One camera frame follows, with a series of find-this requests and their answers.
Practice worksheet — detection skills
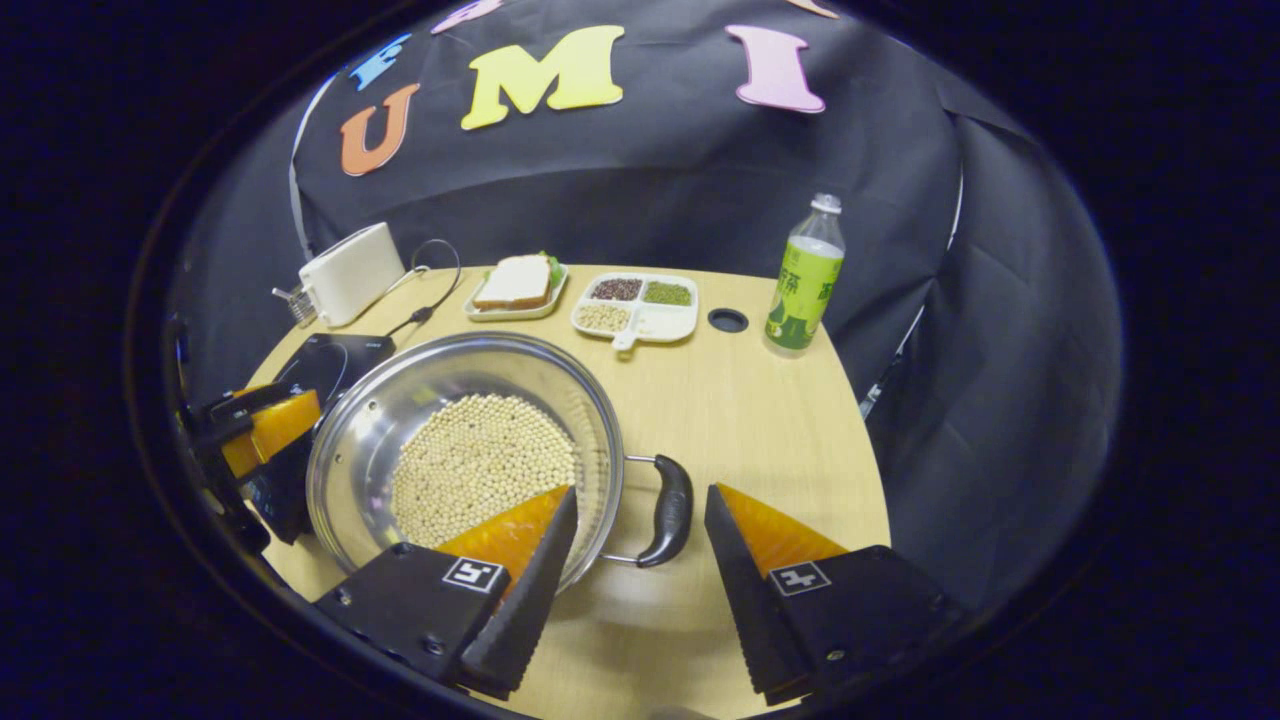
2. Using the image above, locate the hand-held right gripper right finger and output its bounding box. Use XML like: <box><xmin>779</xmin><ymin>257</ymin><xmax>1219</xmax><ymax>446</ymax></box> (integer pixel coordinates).
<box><xmin>703</xmin><ymin>483</ymin><xmax>966</xmax><ymax>706</ymax></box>

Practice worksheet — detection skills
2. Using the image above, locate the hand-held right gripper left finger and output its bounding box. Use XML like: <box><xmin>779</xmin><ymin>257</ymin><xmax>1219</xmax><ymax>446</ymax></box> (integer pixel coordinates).
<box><xmin>313</xmin><ymin>485</ymin><xmax>579</xmax><ymax>701</ymax></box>

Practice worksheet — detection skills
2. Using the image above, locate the black induction cooktop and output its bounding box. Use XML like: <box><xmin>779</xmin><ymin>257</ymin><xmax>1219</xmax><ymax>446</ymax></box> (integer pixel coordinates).
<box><xmin>245</xmin><ymin>333</ymin><xmax>396</xmax><ymax>546</ymax></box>

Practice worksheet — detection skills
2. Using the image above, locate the steel pot with black handles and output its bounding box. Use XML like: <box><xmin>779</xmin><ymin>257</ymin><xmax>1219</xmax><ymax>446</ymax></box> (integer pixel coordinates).
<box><xmin>305</xmin><ymin>332</ymin><xmax>694</xmax><ymax>596</ymax></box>

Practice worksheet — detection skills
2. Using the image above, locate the pile of soybeans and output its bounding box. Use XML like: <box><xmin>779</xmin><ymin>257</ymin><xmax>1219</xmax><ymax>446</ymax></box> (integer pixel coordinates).
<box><xmin>390</xmin><ymin>393</ymin><xmax>579</xmax><ymax>549</ymax></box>

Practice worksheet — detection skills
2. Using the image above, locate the white toaster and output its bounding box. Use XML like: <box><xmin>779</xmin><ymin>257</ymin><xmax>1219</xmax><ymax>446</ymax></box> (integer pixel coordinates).
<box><xmin>298</xmin><ymin>222</ymin><xmax>406</xmax><ymax>328</ymax></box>

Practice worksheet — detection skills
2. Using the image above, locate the white divided dish of beans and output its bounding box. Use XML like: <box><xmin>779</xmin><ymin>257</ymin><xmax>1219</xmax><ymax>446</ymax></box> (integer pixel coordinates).
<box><xmin>571</xmin><ymin>272</ymin><xmax>699</xmax><ymax>351</ymax></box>

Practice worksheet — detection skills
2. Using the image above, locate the pale green sandwich plate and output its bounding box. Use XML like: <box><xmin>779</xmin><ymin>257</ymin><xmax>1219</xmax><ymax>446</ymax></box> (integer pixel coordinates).
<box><xmin>464</xmin><ymin>262</ymin><xmax>571</xmax><ymax>323</ymax></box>

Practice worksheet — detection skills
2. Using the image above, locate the green drink bottle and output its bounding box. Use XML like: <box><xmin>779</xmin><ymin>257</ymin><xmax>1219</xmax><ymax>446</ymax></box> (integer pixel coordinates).
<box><xmin>764</xmin><ymin>193</ymin><xmax>847</xmax><ymax>353</ymax></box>

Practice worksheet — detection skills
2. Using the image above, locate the wire utensil holder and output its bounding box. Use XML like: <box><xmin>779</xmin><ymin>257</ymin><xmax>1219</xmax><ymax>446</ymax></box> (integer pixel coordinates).
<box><xmin>272</xmin><ymin>285</ymin><xmax>316</xmax><ymax>328</ymax></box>

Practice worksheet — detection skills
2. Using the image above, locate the black power cable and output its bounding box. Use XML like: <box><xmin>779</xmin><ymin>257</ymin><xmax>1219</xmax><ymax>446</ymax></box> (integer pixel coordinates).
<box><xmin>385</xmin><ymin>238</ymin><xmax>463</xmax><ymax>339</ymax></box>

